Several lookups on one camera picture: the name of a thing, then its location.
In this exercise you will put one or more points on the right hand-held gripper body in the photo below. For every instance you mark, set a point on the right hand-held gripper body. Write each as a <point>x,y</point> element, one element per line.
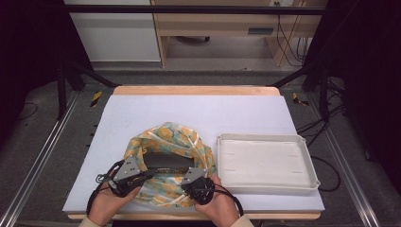
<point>198,184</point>

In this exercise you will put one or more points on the person's right hand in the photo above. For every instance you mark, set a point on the person's right hand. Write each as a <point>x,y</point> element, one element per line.
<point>217,205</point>

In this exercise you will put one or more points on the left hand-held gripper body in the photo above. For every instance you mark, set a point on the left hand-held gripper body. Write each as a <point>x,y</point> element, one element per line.
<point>127,170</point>

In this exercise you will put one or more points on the person's left hand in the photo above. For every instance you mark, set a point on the person's left hand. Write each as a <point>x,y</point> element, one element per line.
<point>108,205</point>

